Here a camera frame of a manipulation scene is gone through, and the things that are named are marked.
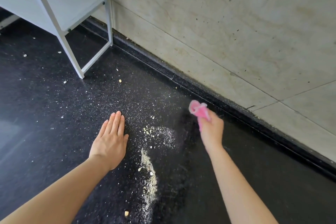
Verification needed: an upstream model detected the person's left forearm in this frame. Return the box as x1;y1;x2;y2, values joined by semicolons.
0;157;111;224

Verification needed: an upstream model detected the person's right hand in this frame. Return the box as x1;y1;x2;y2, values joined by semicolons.
198;111;225;154

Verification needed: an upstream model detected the person's left hand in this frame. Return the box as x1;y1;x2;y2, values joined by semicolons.
89;111;130;172

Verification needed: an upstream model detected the white metal shelf rack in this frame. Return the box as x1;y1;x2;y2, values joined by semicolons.
0;0;114;79

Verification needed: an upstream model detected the pink cloth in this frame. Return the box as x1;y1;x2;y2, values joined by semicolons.
189;100;212;131

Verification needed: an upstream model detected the person's right forearm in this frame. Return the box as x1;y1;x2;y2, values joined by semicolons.
206;145;279;224

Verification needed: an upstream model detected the black speckled countertop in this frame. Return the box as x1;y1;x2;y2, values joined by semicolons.
0;8;336;224

